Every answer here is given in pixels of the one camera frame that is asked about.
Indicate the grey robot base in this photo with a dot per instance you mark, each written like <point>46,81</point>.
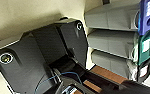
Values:
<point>27,56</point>

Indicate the green lidded bin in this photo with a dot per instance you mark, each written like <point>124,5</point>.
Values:
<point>107,41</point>

